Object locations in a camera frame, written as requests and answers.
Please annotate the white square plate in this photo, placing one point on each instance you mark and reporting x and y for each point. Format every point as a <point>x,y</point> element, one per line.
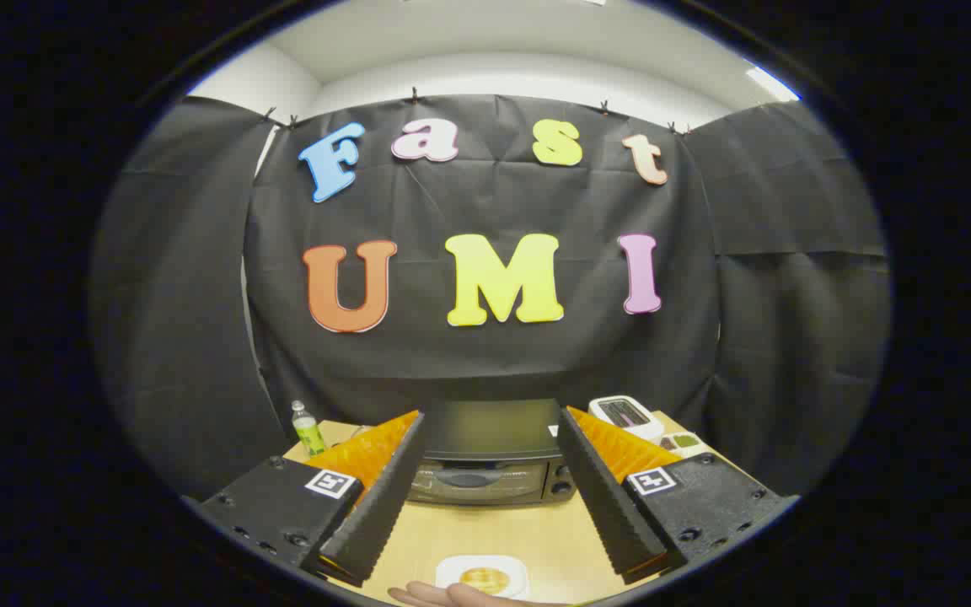
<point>452,565</point>

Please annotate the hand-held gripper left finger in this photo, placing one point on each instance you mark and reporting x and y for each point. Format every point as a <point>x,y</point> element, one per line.
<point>384,506</point>

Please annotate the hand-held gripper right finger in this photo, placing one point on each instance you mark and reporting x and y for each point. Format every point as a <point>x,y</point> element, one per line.
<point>612,506</point>

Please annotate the round golden bread bun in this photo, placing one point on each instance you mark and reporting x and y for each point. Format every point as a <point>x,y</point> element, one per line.
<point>484,580</point>

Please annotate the ceiling light panel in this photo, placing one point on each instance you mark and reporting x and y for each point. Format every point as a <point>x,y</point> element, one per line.
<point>772,84</point>

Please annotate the black toaster oven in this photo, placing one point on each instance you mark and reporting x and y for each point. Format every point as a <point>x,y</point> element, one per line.
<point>485,430</point>

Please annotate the green label drink bottle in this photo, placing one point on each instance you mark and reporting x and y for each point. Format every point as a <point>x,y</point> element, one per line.
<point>308,434</point>

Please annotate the white divided snack dish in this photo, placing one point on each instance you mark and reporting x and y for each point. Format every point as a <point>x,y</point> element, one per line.
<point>688,441</point>

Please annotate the white pop-up toaster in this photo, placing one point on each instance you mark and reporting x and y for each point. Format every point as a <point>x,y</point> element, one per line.
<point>646,430</point>

